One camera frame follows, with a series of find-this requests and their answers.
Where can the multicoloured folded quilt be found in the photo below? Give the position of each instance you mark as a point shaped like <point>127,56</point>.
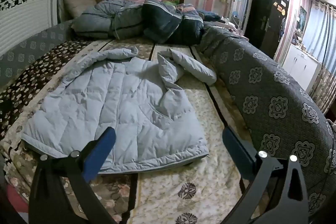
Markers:
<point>187,9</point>

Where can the green toy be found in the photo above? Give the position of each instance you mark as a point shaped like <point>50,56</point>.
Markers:
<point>171,1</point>

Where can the white wardrobe with black pattern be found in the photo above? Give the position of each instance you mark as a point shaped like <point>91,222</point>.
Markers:
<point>23,16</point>

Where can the small wall picture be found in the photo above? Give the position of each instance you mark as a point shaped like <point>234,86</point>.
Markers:
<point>302,14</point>

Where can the grey-blue padded jacket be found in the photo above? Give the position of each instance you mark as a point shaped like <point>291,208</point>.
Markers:
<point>99,19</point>

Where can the light blue puffer jacket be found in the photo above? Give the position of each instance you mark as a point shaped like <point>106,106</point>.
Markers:
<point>105,98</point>

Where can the dark navy striped jacket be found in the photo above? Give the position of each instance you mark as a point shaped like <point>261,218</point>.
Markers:
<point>162,22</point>

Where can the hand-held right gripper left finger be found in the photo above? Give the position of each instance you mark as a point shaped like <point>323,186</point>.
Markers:
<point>104,146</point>

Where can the cream pillow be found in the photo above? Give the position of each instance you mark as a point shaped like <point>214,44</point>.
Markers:
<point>78,3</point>

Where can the white framed mirror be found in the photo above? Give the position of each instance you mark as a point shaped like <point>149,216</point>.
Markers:
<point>241,1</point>

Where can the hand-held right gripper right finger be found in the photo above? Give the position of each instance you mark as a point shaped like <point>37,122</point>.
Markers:
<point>236,146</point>

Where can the grey patterned bedspread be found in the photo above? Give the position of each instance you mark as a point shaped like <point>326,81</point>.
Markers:
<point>270,98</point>

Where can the white cabinet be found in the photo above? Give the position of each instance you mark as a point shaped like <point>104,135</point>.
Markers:
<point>302,66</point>

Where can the blue curtain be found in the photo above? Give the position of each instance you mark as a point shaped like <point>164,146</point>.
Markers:
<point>319,29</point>

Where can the brown floral blanket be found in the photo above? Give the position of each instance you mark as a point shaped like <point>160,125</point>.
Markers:
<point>39,69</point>

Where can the black door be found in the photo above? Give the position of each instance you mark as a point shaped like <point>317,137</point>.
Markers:
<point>265,14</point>

